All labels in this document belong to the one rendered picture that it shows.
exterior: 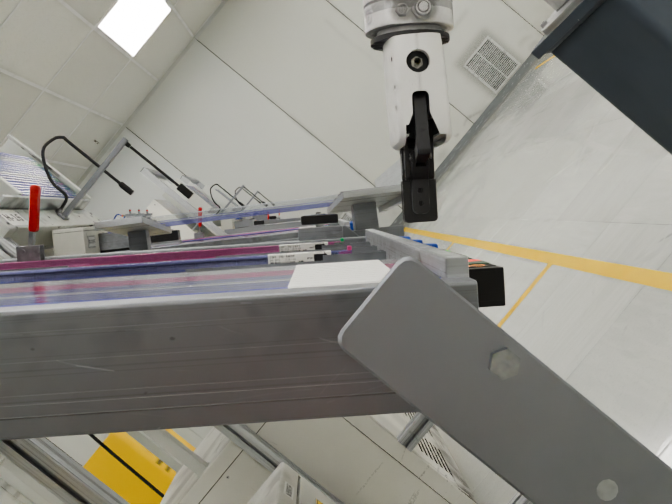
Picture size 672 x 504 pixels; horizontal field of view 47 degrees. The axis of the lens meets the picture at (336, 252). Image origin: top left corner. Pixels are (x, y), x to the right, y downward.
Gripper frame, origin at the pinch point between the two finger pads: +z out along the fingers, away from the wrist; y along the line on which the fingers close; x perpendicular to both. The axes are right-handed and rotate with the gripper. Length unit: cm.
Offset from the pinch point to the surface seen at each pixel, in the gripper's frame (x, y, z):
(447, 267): 3.5, -36.0, 3.6
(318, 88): -1, 771, -131
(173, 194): 106, 459, -18
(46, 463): 49, 32, 33
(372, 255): 4.9, -1.3, 4.8
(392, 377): 7.2, -42.4, 7.6
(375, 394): 7.7, -38.0, 9.3
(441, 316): 5.0, -42.4, 5.1
